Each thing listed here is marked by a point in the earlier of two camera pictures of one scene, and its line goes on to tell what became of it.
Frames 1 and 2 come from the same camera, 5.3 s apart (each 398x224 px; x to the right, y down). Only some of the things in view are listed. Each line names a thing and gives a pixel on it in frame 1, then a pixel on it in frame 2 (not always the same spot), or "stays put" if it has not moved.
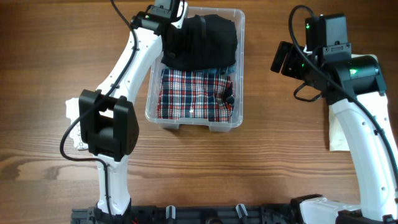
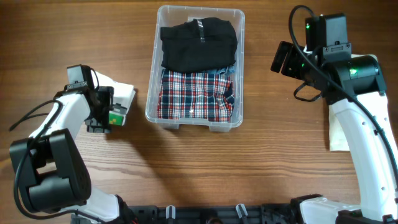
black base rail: (241, 214) stays put
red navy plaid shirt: (201, 94) stays put
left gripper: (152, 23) → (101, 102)
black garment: (203, 42) stays put
